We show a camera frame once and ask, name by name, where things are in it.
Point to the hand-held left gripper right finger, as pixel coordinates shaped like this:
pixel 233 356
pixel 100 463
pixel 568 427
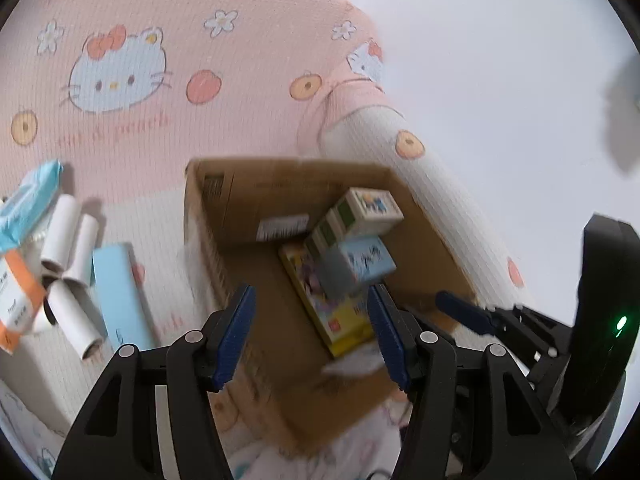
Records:
pixel 386 332

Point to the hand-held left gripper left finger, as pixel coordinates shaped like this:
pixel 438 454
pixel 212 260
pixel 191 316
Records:
pixel 234 332

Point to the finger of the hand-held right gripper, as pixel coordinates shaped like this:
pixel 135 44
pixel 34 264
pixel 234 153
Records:
pixel 462 312

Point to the brown cardboard box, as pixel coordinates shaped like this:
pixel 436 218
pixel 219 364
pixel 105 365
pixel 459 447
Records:
pixel 260 280

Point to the plain light blue box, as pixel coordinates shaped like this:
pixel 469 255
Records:
pixel 122 295

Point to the green and white carton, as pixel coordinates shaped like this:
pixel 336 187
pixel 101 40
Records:
pixel 362 210

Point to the orange and white tissue pack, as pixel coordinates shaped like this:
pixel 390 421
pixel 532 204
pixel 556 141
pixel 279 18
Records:
pixel 17 295

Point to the blue wet wipes pack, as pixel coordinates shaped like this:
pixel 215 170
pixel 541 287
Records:
pixel 27 205

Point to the yellow cartoon print box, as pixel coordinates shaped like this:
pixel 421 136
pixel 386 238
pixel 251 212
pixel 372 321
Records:
pixel 325 310

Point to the light blue printed carton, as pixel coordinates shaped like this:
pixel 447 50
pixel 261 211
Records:
pixel 365 260

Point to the white paper roll tube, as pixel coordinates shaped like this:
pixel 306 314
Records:
pixel 57 232
pixel 75 320
pixel 82 250

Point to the pink cat print blanket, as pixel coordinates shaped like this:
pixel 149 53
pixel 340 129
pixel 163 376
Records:
pixel 200 60

